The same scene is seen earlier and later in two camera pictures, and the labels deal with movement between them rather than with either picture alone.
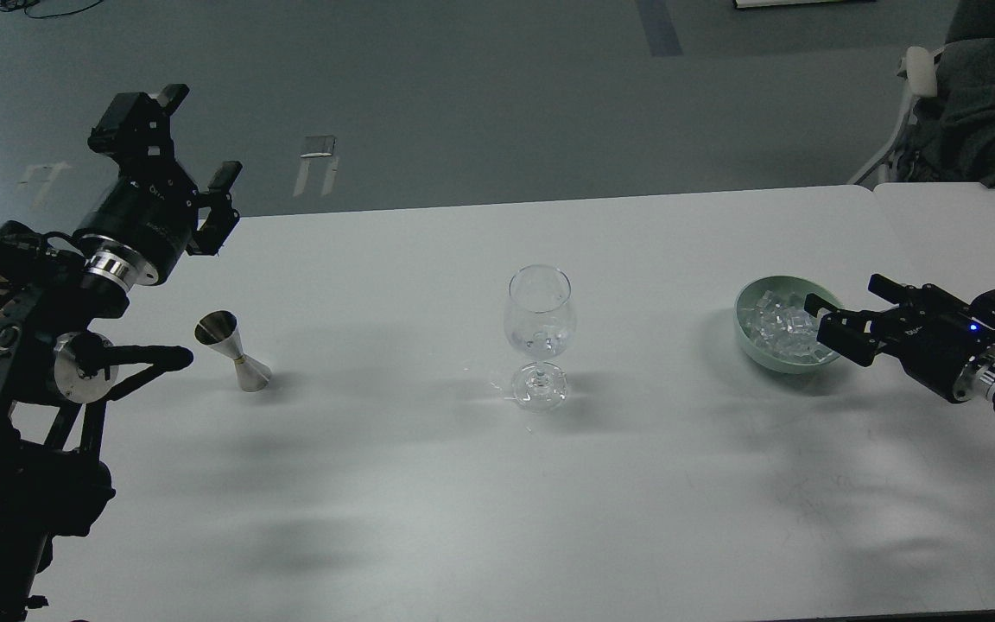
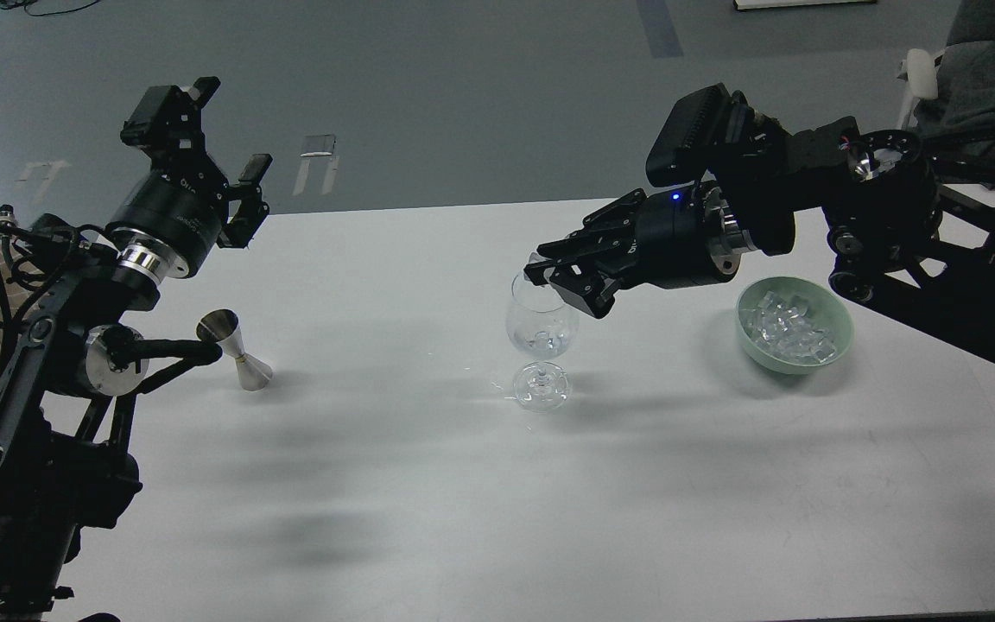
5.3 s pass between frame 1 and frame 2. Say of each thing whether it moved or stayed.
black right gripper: moved
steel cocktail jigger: stayed
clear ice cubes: stayed
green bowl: stayed
